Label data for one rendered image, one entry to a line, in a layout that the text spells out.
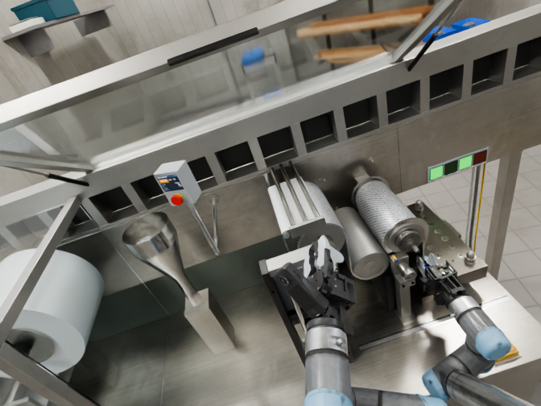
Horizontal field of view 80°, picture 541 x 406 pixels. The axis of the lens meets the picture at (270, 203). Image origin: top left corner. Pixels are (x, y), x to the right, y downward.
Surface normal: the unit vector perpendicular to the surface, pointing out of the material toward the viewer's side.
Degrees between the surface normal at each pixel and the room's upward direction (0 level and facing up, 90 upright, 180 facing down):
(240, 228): 90
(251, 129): 90
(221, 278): 90
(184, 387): 0
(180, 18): 90
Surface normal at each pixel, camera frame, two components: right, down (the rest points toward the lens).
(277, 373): -0.29, -0.77
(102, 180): 0.18, 0.55
